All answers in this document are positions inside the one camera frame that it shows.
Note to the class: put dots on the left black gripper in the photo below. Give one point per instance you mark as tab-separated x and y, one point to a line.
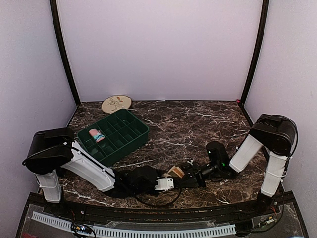
159	173

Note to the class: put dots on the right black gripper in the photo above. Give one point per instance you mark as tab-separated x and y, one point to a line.
193	178

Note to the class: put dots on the striped beige brown sock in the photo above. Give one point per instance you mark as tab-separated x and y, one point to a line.
176	171

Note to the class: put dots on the green plastic divider tray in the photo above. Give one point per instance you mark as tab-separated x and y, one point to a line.
124	133

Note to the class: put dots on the pink sock with green patches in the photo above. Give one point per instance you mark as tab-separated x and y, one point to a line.
96	134

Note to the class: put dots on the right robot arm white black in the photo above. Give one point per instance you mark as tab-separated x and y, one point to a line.
276	135

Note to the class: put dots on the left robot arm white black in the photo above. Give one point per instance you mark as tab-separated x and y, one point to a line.
56	149

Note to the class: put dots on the small green circuit board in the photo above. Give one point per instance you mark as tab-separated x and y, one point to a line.
80	229

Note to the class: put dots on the round embroidered plate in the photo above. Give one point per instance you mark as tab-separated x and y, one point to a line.
115	103

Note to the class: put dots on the black front table rail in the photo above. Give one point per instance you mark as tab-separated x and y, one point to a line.
239	212

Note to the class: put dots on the black right frame post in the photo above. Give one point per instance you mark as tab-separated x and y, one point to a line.
256	51

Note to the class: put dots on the black frame post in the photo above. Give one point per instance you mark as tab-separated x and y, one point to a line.
62	51
256	51

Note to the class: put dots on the black left frame post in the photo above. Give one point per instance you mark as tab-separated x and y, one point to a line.
62	51

